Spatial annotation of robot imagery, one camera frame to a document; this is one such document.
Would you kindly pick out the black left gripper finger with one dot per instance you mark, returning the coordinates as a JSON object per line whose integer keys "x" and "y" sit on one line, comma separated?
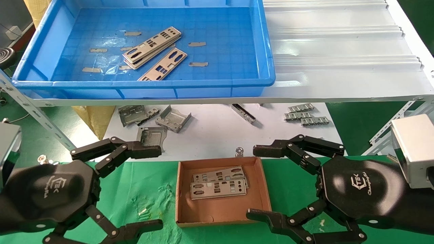
{"x": 135, "y": 230}
{"x": 142, "y": 150}

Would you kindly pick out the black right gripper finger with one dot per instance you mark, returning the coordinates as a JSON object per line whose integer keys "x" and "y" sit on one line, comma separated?
{"x": 268, "y": 150}
{"x": 268, "y": 220}

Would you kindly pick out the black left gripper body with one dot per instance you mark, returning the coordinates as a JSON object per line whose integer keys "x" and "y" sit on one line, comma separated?
{"x": 51, "y": 193}

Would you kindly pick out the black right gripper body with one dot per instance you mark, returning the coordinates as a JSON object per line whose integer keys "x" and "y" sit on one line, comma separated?
{"x": 366, "y": 189}

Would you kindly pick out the brown cardboard box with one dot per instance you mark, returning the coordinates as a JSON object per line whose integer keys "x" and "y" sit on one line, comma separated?
{"x": 223, "y": 210}

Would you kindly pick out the blue plastic tray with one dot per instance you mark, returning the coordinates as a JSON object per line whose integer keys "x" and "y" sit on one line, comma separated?
{"x": 220, "y": 40}

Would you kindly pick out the small white tape scrap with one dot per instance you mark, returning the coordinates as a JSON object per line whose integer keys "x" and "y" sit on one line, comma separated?
{"x": 143, "y": 211}

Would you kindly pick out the green cloth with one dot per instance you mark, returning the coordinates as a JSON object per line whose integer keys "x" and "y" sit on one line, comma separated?
{"x": 152, "y": 189}

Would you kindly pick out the small slotted metal part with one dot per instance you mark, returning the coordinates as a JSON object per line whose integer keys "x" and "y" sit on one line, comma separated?
{"x": 152, "y": 112}

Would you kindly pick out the narrow metal bar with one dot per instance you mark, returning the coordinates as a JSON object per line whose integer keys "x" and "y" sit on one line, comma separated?
{"x": 243, "y": 113}

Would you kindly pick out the metal clip strip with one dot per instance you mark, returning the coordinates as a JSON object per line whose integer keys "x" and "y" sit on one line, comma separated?
{"x": 300, "y": 107}
{"x": 298, "y": 116}
{"x": 315, "y": 121}

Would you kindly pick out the yellow woven bag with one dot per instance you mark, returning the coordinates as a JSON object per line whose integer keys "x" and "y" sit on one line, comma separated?
{"x": 37, "y": 12}
{"x": 96, "y": 118}

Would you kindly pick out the grey slotted angle steel bar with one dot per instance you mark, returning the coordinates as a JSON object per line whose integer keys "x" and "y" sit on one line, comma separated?
{"x": 34, "y": 110}
{"x": 393, "y": 122}

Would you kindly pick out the clear tape patch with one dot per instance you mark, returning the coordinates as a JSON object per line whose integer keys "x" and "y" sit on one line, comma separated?
{"x": 106, "y": 64}
{"x": 113, "y": 41}

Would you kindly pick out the small black floor object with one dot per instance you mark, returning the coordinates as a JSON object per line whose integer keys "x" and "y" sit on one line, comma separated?
{"x": 2, "y": 100}

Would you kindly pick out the white corrugated shelf board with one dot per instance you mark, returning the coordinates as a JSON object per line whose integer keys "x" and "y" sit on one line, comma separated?
{"x": 339, "y": 51}

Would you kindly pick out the black coiled disc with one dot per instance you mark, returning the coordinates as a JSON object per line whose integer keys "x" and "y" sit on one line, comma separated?
{"x": 6, "y": 56}

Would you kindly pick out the white power adapter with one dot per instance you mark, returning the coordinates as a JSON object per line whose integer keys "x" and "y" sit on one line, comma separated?
{"x": 13, "y": 32}

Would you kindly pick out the grey flat metal bracket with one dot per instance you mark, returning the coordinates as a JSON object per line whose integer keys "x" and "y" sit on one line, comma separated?
{"x": 152, "y": 134}

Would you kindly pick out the grey sheet metal bracket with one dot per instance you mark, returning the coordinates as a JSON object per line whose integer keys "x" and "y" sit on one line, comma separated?
{"x": 132, "y": 115}

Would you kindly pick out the grey folded metal bracket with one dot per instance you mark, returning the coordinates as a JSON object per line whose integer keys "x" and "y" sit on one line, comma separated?
{"x": 173, "y": 118}

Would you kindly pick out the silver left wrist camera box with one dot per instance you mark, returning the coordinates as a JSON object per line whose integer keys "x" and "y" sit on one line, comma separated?
{"x": 8, "y": 142}

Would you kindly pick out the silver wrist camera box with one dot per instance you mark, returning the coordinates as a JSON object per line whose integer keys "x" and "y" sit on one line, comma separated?
{"x": 8, "y": 142}
{"x": 413, "y": 142}

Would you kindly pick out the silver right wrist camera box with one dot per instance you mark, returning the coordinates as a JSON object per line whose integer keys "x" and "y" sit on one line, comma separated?
{"x": 413, "y": 142}

